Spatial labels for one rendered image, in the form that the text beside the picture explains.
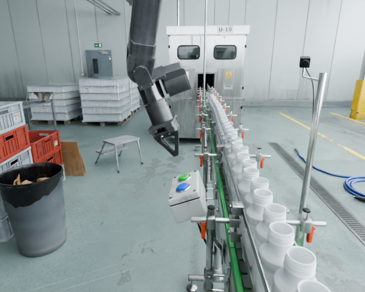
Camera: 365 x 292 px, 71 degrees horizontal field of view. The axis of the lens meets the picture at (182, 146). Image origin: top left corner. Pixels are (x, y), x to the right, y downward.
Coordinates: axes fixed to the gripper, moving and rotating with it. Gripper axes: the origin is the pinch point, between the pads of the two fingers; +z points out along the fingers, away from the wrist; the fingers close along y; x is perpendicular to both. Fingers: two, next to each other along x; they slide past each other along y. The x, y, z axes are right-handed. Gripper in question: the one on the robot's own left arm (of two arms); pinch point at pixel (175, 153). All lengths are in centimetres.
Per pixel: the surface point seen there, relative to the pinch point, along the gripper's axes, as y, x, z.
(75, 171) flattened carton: 247, 188, 50
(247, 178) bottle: -7.5, -15.7, 9.5
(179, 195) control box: -9.4, 1.0, 7.8
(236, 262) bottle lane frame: -18.4, -7.4, 22.6
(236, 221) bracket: -15.5, -10.3, 14.7
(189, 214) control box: -10.1, 0.1, 13.0
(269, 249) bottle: -30.8, -14.5, 10.8
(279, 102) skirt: 957, -268, 212
